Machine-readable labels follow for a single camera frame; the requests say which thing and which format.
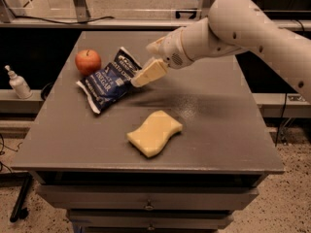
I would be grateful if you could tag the grey drawer cabinet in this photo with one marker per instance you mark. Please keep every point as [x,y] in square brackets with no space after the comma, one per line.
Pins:
[179,155]

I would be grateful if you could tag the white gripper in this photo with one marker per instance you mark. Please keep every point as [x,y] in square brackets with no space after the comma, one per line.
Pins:
[171,50]

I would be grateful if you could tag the yellow sponge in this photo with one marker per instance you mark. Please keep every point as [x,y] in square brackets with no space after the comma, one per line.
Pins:
[153,134]

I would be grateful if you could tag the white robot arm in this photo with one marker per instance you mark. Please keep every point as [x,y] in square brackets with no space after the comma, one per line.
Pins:
[231,27]

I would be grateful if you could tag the white pump bottle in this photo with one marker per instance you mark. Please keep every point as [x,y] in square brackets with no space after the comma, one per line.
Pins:
[18,84]

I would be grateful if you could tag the metal frame post left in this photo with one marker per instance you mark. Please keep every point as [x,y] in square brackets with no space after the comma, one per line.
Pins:
[82,12]

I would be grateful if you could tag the blue chip bag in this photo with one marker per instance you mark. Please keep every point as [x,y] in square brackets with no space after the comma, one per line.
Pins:
[111,83]

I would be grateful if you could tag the drawer with knob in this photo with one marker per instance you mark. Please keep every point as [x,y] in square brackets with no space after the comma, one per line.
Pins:
[149,220]
[147,197]

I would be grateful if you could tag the red apple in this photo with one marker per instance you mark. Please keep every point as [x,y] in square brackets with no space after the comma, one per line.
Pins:
[87,62]

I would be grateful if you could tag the black stand leg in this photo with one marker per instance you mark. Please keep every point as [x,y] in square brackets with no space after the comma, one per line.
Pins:
[24,180]

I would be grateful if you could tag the top drawer with knob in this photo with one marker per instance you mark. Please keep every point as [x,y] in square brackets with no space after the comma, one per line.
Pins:
[147,197]

